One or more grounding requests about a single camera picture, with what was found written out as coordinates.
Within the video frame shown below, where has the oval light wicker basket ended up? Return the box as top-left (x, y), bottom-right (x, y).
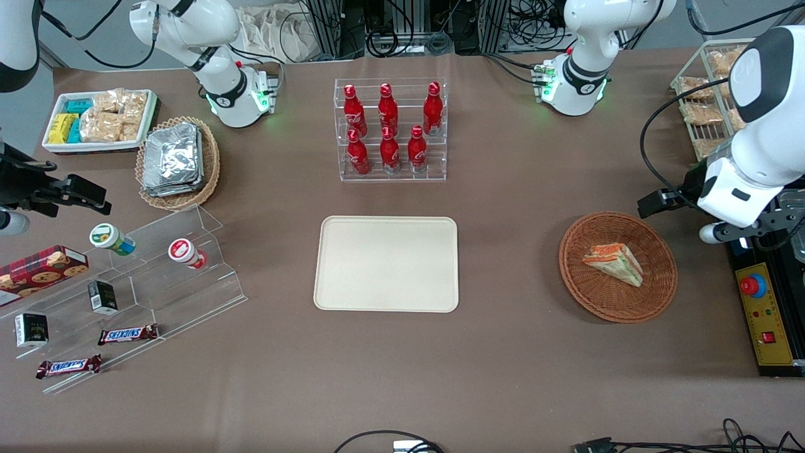
top-left (135, 116), bottom-right (221, 211)

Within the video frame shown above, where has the cream plastic tray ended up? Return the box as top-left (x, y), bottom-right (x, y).
top-left (313, 216), bottom-right (460, 313)

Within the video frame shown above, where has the beige cloth bag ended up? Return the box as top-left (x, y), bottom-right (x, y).
top-left (237, 5), bottom-right (316, 64)

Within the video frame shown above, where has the white rectangular snack bin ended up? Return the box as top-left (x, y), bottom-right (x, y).
top-left (42, 89), bottom-right (158, 155)

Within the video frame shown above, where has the white wire basket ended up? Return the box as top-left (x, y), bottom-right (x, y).
top-left (670, 39), bottom-right (758, 162)

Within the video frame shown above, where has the red cola bottle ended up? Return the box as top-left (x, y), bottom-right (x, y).
top-left (343, 84), bottom-right (368, 138)
top-left (423, 82), bottom-right (444, 137)
top-left (380, 126), bottom-right (401, 175)
top-left (347, 129), bottom-right (372, 177)
top-left (408, 125), bottom-right (428, 174)
top-left (378, 82), bottom-right (400, 136)

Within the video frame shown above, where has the small black box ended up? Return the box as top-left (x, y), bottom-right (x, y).
top-left (87, 281), bottom-right (119, 316)
top-left (14, 313), bottom-right (50, 349)

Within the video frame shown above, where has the black metal mount bracket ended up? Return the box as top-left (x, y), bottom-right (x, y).
top-left (723, 187), bottom-right (805, 254)

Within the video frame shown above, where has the round brown wicker basket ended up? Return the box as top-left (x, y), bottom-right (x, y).
top-left (558, 211), bottom-right (679, 324)

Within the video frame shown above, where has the black cable bundle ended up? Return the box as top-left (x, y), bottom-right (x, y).
top-left (345, 0), bottom-right (479, 59)
top-left (508, 0), bottom-right (570, 52)

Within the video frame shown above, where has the green lid cup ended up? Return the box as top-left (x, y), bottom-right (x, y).
top-left (89, 223), bottom-right (136, 257)

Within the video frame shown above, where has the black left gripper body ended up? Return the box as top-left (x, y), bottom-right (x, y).
top-left (675, 157), bottom-right (711, 212)

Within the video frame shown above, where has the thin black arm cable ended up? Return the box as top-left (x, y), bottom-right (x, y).
top-left (39, 0), bottom-right (159, 70)

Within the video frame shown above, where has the clear bag of pastries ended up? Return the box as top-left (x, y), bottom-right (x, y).
top-left (678, 76), bottom-right (727, 100)
top-left (706, 48), bottom-right (749, 77)
top-left (680, 101), bottom-right (731, 126)
top-left (691, 137), bottom-right (733, 160)

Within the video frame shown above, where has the snickers chocolate bar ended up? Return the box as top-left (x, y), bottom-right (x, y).
top-left (36, 354), bottom-right (103, 380)
top-left (97, 323), bottom-right (160, 347)

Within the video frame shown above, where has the red lid cup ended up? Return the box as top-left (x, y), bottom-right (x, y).
top-left (167, 238), bottom-right (209, 271)

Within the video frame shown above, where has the black looped cable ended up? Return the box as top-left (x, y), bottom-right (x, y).
top-left (333, 430), bottom-right (445, 453)

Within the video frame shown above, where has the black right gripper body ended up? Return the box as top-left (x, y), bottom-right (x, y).
top-left (0, 143), bottom-right (67, 215)

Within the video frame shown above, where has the red cookie box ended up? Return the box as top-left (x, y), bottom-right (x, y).
top-left (0, 245), bottom-right (90, 308)

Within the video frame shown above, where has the clear acrylic bottle rack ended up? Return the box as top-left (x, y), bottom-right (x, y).
top-left (334, 77), bottom-right (448, 183)

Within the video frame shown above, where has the yellow snack box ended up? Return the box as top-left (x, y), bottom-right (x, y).
top-left (48, 113), bottom-right (79, 145)

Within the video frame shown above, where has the silver foil pouch stack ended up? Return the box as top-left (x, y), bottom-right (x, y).
top-left (142, 122), bottom-right (205, 198)

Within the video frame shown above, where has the yellow black control box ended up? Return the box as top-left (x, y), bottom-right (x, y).
top-left (725, 239), bottom-right (805, 378)

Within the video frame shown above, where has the triangle sandwich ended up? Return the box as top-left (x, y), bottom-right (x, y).
top-left (582, 243), bottom-right (645, 288)

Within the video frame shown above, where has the aluminium frame post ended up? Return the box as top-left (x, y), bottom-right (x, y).
top-left (478, 0), bottom-right (511, 55)
top-left (306, 0), bottom-right (345, 59)

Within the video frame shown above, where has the black cable with connector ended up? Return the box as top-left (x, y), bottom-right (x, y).
top-left (572, 418), bottom-right (805, 453)

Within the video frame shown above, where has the clear acrylic stepped shelf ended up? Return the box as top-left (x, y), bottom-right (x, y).
top-left (0, 203), bottom-right (248, 394)

